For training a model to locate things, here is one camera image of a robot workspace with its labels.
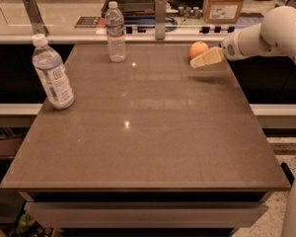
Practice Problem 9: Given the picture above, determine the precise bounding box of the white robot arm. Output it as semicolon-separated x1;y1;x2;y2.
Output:
190;6;296;237

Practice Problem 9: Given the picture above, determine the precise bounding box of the orange fruit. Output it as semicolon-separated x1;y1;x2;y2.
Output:
189;41;208;59

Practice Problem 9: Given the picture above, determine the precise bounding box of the black pole on floor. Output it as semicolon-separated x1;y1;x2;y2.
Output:
280;162;295;186

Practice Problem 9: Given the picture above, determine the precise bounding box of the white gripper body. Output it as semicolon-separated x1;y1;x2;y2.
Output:
221;30;249;61

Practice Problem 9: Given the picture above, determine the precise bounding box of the open dark orange-rimmed case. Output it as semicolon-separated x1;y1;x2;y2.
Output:
100;0;165;17

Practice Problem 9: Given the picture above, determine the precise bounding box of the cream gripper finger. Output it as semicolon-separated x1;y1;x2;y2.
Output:
190;46;224;68

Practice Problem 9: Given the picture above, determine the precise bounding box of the brown table with drawer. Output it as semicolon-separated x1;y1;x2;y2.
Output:
2;43;290;236

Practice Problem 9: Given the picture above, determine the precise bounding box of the green object under table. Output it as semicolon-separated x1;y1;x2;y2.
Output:
16;213;33;237

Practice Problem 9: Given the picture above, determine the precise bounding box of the grey metal bracket centre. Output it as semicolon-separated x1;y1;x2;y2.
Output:
155;0;167;40

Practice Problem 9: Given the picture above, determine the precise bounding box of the blue label plastic bottle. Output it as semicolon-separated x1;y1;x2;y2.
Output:
32;34;75;110

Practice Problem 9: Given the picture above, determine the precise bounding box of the clear plastic water bottle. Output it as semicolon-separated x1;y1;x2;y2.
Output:
105;1;126;62

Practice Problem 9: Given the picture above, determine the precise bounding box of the cardboard box with label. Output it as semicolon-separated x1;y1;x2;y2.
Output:
202;0;244;24

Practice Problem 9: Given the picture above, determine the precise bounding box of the grey metal bracket left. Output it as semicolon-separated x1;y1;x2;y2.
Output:
22;0;49;36

